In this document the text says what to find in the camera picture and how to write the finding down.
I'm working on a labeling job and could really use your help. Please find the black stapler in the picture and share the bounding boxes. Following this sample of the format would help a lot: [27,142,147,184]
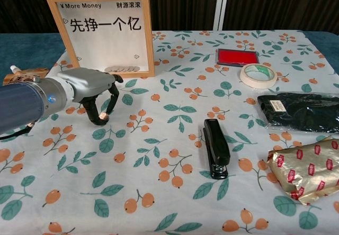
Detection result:
[203,118,231,179]

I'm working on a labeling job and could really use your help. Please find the masking tape roll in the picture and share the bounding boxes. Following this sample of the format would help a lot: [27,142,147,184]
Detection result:
[239,64,278,89]

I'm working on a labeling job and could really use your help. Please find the orange spouted sauce pouch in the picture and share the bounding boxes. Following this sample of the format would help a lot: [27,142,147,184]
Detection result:
[4,65,51,86]

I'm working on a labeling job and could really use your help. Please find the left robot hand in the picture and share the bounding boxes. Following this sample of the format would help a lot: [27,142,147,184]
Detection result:
[57,67,124,126]

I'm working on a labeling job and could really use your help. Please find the floral tablecloth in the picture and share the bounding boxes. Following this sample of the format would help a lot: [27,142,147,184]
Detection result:
[0,30,339,235]

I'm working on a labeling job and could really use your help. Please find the black gloves in plastic bag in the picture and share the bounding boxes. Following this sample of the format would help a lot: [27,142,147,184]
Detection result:
[257,92,339,134]

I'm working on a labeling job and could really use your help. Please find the gold foil packet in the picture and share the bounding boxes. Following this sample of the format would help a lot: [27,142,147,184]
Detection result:
[266,137,339,206]

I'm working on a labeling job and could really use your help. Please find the white partition post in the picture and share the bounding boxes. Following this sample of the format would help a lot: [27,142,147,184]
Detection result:
[213,0,230,31]

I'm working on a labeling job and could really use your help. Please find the red ink pad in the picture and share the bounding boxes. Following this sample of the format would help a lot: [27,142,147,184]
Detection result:
[215,48,260,68]

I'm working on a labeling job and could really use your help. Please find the teal table cover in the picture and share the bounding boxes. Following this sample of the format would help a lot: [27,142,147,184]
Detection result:
[0,30,339,87]

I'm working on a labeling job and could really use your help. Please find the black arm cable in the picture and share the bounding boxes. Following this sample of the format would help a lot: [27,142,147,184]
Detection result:
[0,122,35,141]

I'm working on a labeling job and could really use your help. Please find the wooden money box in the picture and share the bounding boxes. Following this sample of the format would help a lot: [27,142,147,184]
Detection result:
[44,0,156,79]

